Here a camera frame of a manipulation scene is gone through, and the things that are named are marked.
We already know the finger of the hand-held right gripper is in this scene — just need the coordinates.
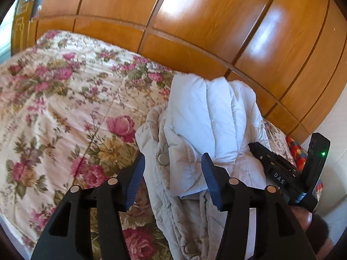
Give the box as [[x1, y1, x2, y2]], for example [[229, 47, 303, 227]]
[[249, 142, 272, 168]]

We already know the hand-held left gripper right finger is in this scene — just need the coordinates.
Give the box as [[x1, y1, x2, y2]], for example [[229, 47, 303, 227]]
[[201, 152, 318, 260]]

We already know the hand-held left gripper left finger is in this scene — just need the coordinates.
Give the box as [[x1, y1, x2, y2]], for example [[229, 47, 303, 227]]
[[31, 153, 145, 260]]

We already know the white quilted jacket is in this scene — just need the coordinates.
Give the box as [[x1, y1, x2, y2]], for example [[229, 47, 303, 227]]
[[135, 73, 272, 260]]

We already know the person's right forearm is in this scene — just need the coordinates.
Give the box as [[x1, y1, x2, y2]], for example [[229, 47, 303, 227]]
[[290, 205, 334, 255]]

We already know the colourful checkered cloth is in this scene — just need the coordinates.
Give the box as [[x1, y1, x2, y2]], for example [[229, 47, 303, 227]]
[[286, 135, 323, 193]]

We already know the floral bedspread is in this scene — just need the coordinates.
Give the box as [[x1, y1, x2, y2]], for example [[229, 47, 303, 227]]
[[0, 30, 296, 260]]

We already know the wooden wardrobe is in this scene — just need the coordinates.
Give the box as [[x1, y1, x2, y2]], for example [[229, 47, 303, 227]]
[[11, 0, 347, 144]]

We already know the bright window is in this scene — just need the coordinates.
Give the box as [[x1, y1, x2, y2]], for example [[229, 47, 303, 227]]
[[0, 0, 21, 65]]

